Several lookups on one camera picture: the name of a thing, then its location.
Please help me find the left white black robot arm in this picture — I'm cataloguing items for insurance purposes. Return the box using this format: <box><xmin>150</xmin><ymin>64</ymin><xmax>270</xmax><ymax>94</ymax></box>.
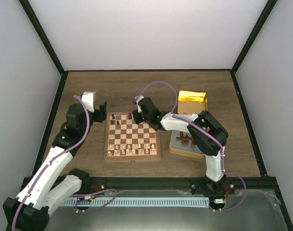
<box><xmin>3</xmin><ymin>102</ymin><xmax>107</xmax><ymax>231</ymax></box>

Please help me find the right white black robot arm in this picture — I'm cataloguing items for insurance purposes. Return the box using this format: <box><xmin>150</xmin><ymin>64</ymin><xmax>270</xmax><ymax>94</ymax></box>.
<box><xmin>132</xmin><ymin>95</ymin><xmax>229</xmax><ymax>194</ymax></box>

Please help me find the wooden chess board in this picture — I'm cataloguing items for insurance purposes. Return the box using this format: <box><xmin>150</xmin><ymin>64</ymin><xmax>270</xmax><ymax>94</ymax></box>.
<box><xmin>103</xmin><ymin>112</ymin><xmax>161</xmax><ymax>162</ymax></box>

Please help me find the row of white chess pieces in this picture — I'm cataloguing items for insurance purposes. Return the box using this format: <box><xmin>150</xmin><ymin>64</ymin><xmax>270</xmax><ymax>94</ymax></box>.
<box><xmin>106</xmin><ymin>143</ymin><xmax>160</xmax><ymax>157</ymax></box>

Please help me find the gold tin box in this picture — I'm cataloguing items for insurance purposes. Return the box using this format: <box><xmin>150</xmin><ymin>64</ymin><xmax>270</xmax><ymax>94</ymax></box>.
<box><xmin>169</xmin><ymin>130</ymin><xmax>204</xmax><ymax>158</ymax></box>

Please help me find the gold tin lid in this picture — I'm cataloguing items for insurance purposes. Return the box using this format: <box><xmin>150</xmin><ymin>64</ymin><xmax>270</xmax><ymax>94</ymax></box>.
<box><xmin>178</xmin><ymin>90</ymin><xmax>208</xmax><ymax>115</ymax></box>

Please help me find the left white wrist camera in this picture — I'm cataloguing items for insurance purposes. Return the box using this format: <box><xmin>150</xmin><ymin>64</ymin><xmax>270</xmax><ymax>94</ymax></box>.
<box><xmin>81</xmin><ymin>91</ymin><xmax>96</xmax><ymax>113</ymax></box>

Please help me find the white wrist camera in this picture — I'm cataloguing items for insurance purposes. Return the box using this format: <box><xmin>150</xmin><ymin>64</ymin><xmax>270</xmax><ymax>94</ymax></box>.
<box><xmin>81</xmin><ymin>91</ymin><xmax>96</xmax><ymax>113</ymax></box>
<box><xmin>133</xmin><ymin>95</ymin><xmax>144</xmax><ymax>104</ymax></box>

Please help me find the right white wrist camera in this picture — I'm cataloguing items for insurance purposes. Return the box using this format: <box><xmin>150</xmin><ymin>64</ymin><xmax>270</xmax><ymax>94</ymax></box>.
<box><xmin>133</xmin><ymin>95</ymin><xmax>144</xmax><ymax>104</ymax></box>

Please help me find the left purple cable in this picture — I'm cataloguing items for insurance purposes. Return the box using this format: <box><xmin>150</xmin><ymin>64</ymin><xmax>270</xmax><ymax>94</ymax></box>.
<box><xmin>11</xmin><ymin>95</ymin><xmax>91</xmax><ymax>231</ymax></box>

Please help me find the black aluminium front rail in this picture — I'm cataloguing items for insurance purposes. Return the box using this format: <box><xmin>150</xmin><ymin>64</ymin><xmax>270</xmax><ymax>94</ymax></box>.
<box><xmin>23</xmin><ymin>177</ymin><xmax>277</xmax><ymax>193</ymax></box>

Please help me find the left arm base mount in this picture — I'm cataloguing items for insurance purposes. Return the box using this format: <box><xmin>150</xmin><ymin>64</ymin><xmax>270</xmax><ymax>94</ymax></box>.
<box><xmin>74</xmin><ymin>177</ymin><xmax>106</xmax><ymax>194</ymax></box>

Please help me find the light blue slotted cable duct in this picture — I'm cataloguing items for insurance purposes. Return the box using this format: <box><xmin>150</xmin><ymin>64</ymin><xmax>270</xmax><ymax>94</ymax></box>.
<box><xmin>61</xmin><ymin>197</ymin><xmax>209</xmax><ymax>208</ymax></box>

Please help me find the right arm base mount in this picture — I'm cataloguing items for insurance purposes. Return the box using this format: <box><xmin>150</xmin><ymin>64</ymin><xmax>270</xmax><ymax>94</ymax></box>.
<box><xmin>190</xmin><ymin>176</ymin><xmax>235</xmax><ymax>196</ymax></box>

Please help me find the black enclosure frame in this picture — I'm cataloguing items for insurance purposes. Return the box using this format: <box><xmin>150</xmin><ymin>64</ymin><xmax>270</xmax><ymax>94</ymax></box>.
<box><xmin>20</xmin><ymin>0</ymin><xmax>293</xmax><ymax>231</ymax></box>

